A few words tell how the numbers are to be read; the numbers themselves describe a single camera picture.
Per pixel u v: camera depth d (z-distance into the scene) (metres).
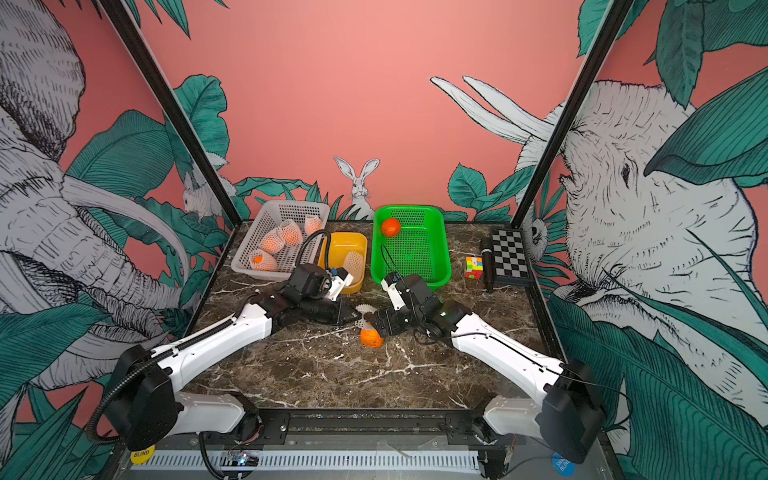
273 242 1.04
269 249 1.04
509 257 1.07
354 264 1.00
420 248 1.11
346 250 1.04
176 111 0.88
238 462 0.71
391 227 1.12
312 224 1.11
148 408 0.40
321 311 0.68
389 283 0.71
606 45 0.74
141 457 0.70
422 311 0.59
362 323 0.78
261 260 0.96
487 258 1.08
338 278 0.74
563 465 0.70
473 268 1.01
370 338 0.85
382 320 0.69
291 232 1.07
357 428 0.75
